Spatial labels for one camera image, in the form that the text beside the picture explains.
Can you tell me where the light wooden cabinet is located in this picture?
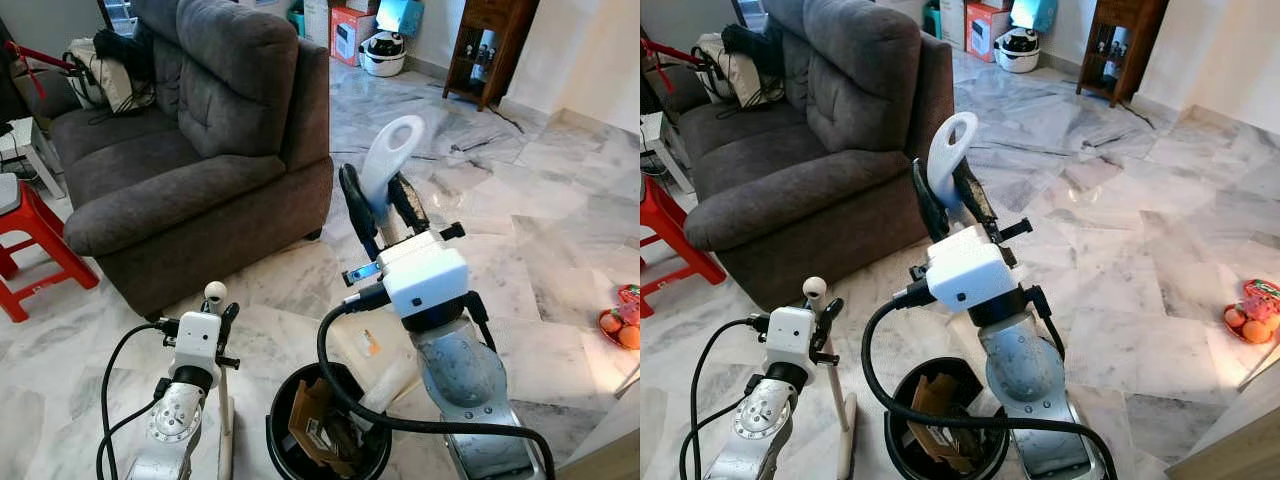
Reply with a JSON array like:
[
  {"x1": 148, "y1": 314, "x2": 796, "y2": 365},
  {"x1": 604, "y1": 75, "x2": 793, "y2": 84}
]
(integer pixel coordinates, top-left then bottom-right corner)
[
  {"x1": 554, "y1": 364, "x2": 641, "y2": 480},
  {"x1": 1164, "y1": 345, "x2": 1280, "y2": 480}
]

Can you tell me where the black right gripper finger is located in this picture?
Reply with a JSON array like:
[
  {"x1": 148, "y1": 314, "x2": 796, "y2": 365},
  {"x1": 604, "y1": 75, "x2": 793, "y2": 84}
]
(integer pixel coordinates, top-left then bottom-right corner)
[
  {"x1": 912, "y1": 158, "x2": 953, "y2": 243},
  {"x1": 388, "y1": 172, "x2": 433, "y2": 239},
  {"x1": 338, "y1": 163, "x2": 383, "y2": 259},
  {"x1": 955, "y1": 165, "x2": 1001, "y2": 241}
]

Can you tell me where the dark grey fabric sofa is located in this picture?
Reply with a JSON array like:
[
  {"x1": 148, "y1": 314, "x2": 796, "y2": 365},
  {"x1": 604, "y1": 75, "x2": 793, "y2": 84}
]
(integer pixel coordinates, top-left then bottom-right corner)
[
  {"x1": 50, "y1": 0, "x2": 335, "y2": 320},
  {"x1": 684, "y1": 0, "x2": 957, "y2": 312}
]

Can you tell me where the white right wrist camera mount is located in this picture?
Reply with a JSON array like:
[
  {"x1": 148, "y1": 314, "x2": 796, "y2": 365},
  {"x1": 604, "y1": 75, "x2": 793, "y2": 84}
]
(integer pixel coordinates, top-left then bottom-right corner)
[
  {"x1": 924, "y1": 224, "x2": 1022, "y2": 312},
  {"x1": 379, "y1": 230, "x2": 472, "y2": 320}
]

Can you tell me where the black round waste bucket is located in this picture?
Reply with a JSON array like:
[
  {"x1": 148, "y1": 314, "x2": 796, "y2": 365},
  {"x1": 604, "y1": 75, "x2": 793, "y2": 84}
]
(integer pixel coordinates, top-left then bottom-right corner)
[
  {"x1": 265, "y1": 361, "x2": 394, "y2": 480},
  {"x1": 884, "y1": 356, "x2": 1012, "y2": 480}
]

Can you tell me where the wooden handled broom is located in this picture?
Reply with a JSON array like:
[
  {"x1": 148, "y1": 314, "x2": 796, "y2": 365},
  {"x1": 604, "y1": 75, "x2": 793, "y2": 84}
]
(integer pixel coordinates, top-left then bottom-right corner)
[
  {"x1": 803, "y1": 277, "x2": 860, "y2": 480},
  {"x1": 203, "y1": 281, "x2": 242, "y2": 480}
]

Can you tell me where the dark wooden stand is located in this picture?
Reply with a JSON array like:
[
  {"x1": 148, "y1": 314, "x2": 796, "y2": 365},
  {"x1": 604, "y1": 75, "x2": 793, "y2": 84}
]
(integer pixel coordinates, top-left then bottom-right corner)
[
  {"x1": 1076, "y1": 0, "x2": 1172, "y2": 109},
  {"x1": 443, "y1": 0, "x2": 542, "y2": 112}
]

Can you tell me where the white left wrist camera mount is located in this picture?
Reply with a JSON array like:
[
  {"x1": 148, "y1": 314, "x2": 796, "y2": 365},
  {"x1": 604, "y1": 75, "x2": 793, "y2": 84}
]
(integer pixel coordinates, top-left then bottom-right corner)
[
  {"x1": 765, "y1": 305, "x2": 820, "y2": 364},
  {"x1": 175, "y1": 310, "x2": 224, "y2": 370}
]

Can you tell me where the brown cardboard scrap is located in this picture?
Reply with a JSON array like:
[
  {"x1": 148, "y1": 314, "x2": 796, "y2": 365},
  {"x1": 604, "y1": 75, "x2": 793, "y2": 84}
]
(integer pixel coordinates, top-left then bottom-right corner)
[
  {"x1": 904, "y1": 372, "x2": 977, "y2": 467},
  {"x1": 287, "y1": 377, "x2": 352, "y2": 467}
]

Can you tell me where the beige tote bag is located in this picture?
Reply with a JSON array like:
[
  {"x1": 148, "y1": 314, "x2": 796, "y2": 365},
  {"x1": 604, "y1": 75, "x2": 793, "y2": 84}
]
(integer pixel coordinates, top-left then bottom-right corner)
[
  {"x1": 692, "y1": 33, "x2": 787, "y2": 109},
  {"x1": 64, "y1": 38, "x2": 157, "y2": 114}
]

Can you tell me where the red plastic stool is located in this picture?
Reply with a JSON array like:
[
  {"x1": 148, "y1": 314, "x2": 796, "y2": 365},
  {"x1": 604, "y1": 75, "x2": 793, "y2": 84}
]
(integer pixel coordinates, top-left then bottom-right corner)
[
  {"x1": 0, "y1": 179, "x2": 102, "y2": 324},
  {"x1": 640, "y1": 174, "x2": 729, "y2": 307}
]

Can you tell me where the small white table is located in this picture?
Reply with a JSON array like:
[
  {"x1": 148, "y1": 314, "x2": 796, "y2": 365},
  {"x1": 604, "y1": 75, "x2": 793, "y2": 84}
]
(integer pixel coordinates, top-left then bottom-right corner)
[
  {"x1": 640, "y1": 111, "x2": 697, "y2": 197},
  {"x1": 0, "y1": 117, "x2": 67, "y2": 202}
]

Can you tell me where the blue box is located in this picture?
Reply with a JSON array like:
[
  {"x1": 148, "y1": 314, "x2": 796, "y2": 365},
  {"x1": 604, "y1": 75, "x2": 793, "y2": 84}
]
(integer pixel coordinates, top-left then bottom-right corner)
[
  {"x1": 1010, "y1": 0, "x2": 1060, "y2": 34},
  {"x1": 375, "y1": 0, "x2": 427, "y2": 39}
]

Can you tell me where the white and black cooker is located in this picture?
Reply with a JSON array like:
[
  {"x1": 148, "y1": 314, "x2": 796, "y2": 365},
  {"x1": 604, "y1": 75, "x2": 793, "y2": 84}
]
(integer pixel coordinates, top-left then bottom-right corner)
[
  {"x1": 358, "y1": 30, "x2": 409, "y2": 79},
  {"x1": 994, "y1": 27, "x2": 1044, "y2": 75}
]

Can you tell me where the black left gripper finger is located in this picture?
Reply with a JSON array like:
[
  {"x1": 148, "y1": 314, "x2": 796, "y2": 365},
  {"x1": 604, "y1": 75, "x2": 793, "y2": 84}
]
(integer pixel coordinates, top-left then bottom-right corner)
[
  {"x1": 218, "y1": 302, "x2": 241, "y2": 359},
  {"x1": 815, "y1": 297, "x2": 844, "y2": 356}
]

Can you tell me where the black cloth bag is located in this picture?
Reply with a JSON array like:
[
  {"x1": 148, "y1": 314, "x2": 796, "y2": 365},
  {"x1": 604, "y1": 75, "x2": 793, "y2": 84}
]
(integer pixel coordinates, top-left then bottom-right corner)
[
  {"x1": 719, "y1": 23, "x2": 787, "y2": 78},
  {"x1": 94, "y1": 25, "x2": 153, "y2": 83}
]

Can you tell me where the red appliance box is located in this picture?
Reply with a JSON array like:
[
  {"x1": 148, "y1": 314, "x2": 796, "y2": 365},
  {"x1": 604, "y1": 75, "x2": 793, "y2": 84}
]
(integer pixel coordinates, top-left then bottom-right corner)
[
  {"x1": 329, "y1": 5, "x2": 379, "y2": 69},
  {"x1": 964, "y1": 3, "x2": 1013, "y2": 64}
]

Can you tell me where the beige long handled dustpan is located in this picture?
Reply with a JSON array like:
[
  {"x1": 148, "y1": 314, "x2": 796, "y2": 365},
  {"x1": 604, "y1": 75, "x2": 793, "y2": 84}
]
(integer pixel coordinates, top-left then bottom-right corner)
[
  {"x1": 329, "y1": 114, "x2": 427, "y2": 413},
  {"x1": 926, "y1": 111, "x2": 980, "y2": 207}
]

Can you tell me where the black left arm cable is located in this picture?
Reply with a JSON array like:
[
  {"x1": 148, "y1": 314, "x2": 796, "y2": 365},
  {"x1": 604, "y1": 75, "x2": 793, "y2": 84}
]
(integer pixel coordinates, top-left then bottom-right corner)
[
  {"x1": 96, "y1": 317, "x2": 182, "y2": 480},
  {"x1": 679, "y1": 313, "x2": 772, "y2": 480}
]

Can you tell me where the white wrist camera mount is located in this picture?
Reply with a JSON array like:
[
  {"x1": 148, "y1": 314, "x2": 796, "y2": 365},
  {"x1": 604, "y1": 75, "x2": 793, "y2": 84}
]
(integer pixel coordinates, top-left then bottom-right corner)
[
  {"x1": 175, "y1": 310, "x2": 224, "y2": 370},
  {"x1": 924, "y1": 224, "x2": 1022, "y2": 312},
  {"x1": 765, "y1": 305, "x2": 820, "y2": 364},
  {"x1": 379, "y1": 230, "x2": 472, "y2": 320}
]

